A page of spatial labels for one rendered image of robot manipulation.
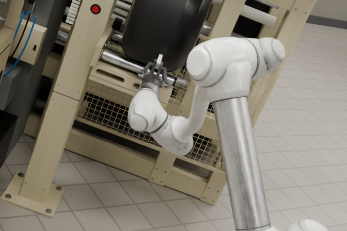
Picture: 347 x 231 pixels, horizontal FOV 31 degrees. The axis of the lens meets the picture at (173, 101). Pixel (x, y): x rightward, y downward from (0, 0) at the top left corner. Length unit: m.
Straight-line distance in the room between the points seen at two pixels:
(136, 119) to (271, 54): 0.61
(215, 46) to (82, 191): 1.85
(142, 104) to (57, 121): 0.80
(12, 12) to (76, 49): 0.34
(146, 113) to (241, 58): 0.58
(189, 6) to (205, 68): 0.82
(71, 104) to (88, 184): 0.70
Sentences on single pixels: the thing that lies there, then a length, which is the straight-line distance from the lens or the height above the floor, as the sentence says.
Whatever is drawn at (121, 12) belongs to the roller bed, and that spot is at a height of 0.96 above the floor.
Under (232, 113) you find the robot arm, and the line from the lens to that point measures 1.74.
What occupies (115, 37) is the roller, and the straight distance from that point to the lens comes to 2.97.
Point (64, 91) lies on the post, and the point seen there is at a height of 0.64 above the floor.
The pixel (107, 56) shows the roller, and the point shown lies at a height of 0.91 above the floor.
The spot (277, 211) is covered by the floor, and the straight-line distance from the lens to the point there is 4.03.
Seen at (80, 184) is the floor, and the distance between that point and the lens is 3.46.
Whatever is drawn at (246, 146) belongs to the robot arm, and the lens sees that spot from 1.75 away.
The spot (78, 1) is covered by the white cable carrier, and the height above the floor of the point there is 1.06.
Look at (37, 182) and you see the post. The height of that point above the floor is 0.12.
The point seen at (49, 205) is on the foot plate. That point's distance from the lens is 3.22.
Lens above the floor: 1.92
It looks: 24 degrees down
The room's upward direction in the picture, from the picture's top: 23 degrees clockwise
